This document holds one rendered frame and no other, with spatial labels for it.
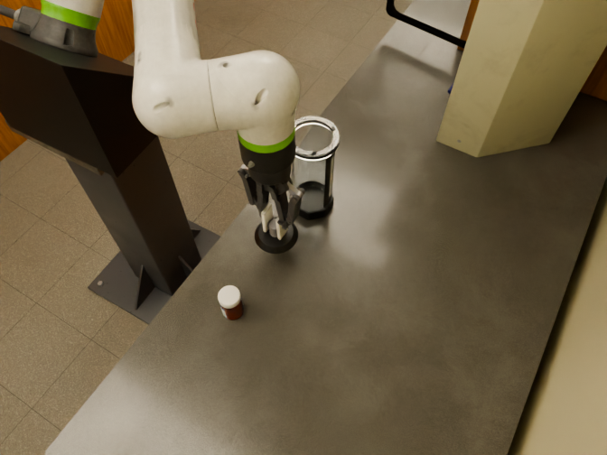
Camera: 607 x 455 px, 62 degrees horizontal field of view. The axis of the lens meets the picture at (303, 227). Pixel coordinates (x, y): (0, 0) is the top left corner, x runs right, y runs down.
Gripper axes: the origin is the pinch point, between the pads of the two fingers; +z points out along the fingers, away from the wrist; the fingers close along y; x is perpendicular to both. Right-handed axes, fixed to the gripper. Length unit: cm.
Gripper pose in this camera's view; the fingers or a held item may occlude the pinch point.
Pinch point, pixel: (275, 221)
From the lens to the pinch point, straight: 102.9
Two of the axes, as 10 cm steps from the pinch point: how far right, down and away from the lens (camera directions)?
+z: 0.0, 5.4, 8.4
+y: -8.6, -4.3, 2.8
